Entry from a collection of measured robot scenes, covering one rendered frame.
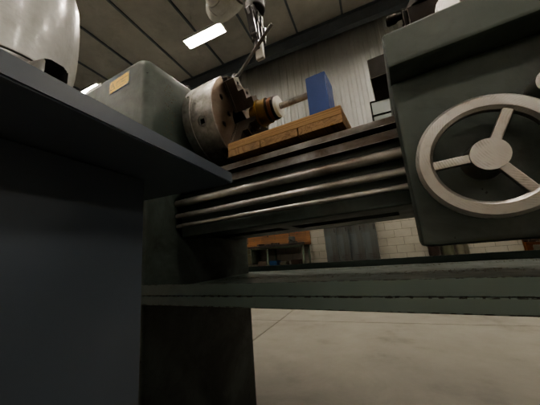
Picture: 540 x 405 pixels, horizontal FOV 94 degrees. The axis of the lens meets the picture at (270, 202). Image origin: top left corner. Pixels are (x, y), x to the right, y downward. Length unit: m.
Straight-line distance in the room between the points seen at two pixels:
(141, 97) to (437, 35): 0.74
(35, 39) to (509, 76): 0.61
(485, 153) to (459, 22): 0.19
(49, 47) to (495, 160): 0.57
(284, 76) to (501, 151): 9.32
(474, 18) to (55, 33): 0.55
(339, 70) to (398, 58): 8.65
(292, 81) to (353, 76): 2.00
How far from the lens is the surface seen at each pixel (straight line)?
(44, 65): 0.38
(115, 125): 0.28
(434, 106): 0.47
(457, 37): 0.47
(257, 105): 0.87
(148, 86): 0.91
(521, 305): 0.40
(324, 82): 0.80
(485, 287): 0.39
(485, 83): 0.49
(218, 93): 0.88
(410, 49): 0.47
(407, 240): 7.28
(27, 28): 0.47
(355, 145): 0.57
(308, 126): 0.59
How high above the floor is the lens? 0.61
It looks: 12 degrees up
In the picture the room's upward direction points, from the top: 5 degrees counter-clockwise
